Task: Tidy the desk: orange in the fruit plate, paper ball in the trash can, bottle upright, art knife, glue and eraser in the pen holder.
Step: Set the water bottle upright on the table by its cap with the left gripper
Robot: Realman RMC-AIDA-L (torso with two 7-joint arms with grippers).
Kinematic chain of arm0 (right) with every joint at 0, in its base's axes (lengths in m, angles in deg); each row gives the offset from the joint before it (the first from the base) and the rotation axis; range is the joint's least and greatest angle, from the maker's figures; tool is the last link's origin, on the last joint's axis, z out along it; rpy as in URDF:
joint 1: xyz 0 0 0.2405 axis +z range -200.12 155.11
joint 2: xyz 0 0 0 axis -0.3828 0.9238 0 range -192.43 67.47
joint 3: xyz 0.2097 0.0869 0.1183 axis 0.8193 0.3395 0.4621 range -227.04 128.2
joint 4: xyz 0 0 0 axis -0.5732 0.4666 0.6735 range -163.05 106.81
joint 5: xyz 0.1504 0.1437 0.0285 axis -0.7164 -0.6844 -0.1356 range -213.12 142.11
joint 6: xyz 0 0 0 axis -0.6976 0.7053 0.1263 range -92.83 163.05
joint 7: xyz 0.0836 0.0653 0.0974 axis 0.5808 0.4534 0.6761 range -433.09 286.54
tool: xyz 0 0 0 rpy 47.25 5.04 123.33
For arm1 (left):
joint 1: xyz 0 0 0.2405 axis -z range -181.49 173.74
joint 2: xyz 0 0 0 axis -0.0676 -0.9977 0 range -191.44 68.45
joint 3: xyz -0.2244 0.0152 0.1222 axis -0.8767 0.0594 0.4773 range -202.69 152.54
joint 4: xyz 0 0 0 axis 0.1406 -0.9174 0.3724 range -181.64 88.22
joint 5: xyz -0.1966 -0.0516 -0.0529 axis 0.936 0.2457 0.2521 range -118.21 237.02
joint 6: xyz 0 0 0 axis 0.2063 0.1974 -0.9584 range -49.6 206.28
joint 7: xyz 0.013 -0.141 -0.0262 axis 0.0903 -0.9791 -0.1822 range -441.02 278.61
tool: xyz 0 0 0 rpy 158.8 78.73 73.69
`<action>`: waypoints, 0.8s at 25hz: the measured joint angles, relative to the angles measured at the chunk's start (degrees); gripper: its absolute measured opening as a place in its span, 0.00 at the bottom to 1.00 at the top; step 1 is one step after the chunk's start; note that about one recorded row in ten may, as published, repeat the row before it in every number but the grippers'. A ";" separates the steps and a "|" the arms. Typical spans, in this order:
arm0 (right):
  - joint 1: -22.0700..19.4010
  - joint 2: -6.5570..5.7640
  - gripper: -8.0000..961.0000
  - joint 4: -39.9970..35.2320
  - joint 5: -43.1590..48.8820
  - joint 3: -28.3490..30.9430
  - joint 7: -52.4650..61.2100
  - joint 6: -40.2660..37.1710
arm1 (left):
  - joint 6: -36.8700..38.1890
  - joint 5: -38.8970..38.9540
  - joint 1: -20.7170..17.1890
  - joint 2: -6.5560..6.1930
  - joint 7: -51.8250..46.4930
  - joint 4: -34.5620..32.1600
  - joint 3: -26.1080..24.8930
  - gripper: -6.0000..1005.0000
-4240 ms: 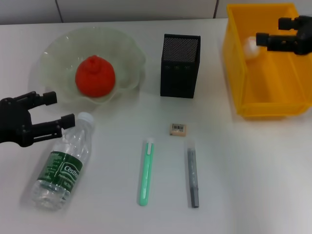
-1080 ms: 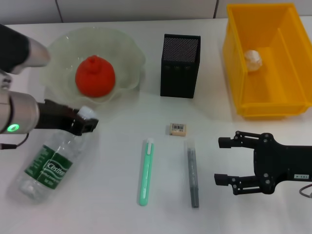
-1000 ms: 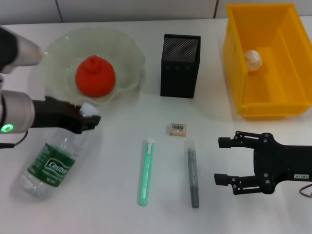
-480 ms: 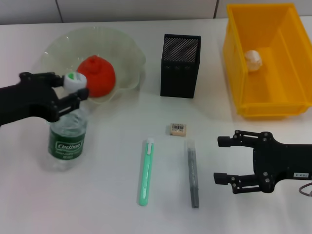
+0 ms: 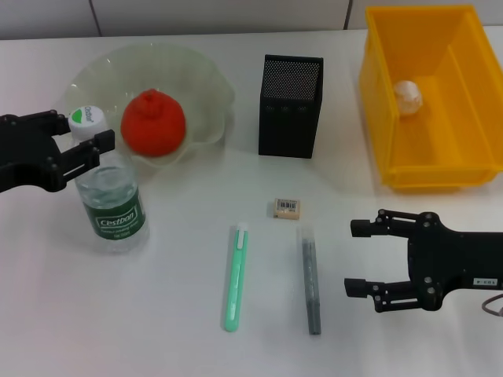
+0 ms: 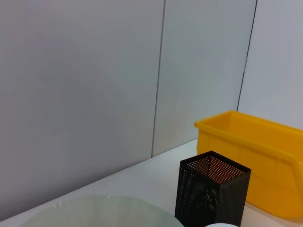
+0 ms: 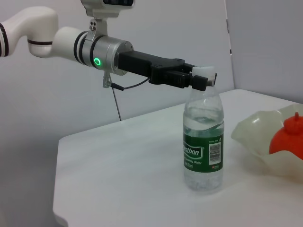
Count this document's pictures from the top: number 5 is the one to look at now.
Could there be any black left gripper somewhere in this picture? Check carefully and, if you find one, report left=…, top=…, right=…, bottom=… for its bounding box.
left=0, top=109, right=116, bottom=194

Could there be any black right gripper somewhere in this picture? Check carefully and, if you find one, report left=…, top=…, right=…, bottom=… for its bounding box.
left=344, top=209, right=503, bottom=314

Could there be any clear water bottle green label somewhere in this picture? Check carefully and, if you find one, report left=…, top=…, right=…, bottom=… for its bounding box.
left=67, top=104, right=151, bottom=254

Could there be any red-orange citrus fruit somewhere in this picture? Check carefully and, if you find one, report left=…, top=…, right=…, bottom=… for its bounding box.
left=119, top=89, right=187, bottom=159

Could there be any mint green pen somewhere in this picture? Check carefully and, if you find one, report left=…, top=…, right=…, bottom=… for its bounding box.
left=224, top=221, right=249, bottom=333

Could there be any white paper ball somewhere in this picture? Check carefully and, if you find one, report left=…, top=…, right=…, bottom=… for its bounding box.
left=393, top=79, right=424, bottom=116

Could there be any grey glitter pen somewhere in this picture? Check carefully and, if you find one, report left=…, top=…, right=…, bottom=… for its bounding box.
left=297, top=225, right=322, bottom=335

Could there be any beige eraser with barcode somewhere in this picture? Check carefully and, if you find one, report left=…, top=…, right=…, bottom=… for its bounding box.
left=273, top=197, right=303, bottom=221

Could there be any pale green glass fruit plate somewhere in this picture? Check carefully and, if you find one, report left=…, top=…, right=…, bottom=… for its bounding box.
left=64, top=42, right=237, bottom=170

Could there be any black mesh pen holder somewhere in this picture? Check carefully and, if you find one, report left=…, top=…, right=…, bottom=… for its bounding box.
left=258, top=53, right=325, bottom=159

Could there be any yellow plastic bin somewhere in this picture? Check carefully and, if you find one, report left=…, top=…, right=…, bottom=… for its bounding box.
left=358, top=4, right=503, bottom=192

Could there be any right gripper cable with connector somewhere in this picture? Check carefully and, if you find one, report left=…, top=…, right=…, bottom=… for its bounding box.
left=481, top=292, right=503, bottom=317

